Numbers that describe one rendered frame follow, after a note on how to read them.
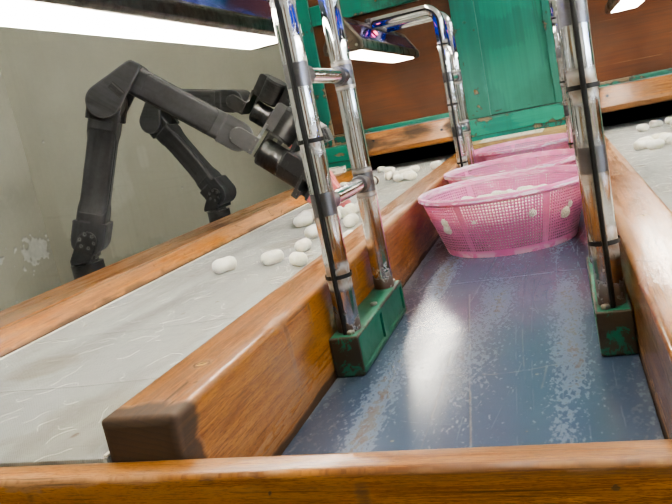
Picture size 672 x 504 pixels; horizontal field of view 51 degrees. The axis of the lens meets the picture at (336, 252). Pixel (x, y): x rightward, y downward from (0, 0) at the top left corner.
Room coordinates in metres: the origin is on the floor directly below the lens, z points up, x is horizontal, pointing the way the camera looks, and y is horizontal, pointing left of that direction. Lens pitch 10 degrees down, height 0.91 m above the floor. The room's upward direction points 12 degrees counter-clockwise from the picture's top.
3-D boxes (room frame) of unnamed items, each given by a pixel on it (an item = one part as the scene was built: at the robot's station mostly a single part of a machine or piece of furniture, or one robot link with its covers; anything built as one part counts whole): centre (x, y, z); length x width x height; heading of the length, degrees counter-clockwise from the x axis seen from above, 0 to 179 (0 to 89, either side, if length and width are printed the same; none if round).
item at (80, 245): (1.37, 0.47, 0.77); 0.09 x 0.06 x 0.06; 4
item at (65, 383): (1.31, 0.01, 0.73); 1.81 x 0.30 x 0.02; 161
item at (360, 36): (1.70, -0.19, 1.08); 0.62 x 0.08 x 0.07; 161
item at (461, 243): (1.09, -0.28, 0.72); 0.27 x 0.27 x 0.10
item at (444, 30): (1.67, -0.27, 0.90); 0.20 x 0.19 x 0.45; 161
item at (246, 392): (1.25, -0.16, 0.71); 1.81 x 0.05 x 0.11; 161
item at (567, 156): (1.35, -0.37, 0.72); 0.27 x 0.27 x 0.10
